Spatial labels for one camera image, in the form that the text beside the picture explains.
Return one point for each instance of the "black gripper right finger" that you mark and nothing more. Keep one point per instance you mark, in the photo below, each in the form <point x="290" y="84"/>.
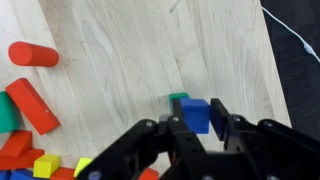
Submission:
<point x="230" y="130"/>

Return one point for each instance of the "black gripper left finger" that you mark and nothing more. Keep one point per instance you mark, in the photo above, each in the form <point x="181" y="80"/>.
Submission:
<point x="180" y="130"/>

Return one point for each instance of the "blue wooden cube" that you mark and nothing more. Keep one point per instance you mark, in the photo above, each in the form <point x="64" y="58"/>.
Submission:
<point x="196" y="115"/>

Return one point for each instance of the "teal cylinder block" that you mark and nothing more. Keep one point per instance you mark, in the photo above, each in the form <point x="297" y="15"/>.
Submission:
<point x="178" y="95"/>

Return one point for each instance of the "small yellow wooden block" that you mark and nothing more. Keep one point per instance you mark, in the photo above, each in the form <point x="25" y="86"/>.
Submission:
<point x="81" y="165"/>

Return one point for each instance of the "blue wooden block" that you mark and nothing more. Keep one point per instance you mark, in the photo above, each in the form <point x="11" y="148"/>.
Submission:
<point x="20" y="175"/>

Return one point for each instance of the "yellow wooden cube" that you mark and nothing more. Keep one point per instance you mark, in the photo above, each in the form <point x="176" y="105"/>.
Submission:
<point x="46" y="165"/>

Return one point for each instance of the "red wooden cylinder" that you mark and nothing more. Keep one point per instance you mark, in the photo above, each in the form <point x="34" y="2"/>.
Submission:
<point x="33" y="54"/>

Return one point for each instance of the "green wooden cylinder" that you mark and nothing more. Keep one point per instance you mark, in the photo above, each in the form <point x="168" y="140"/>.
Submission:
<point x="7" y="113"/>

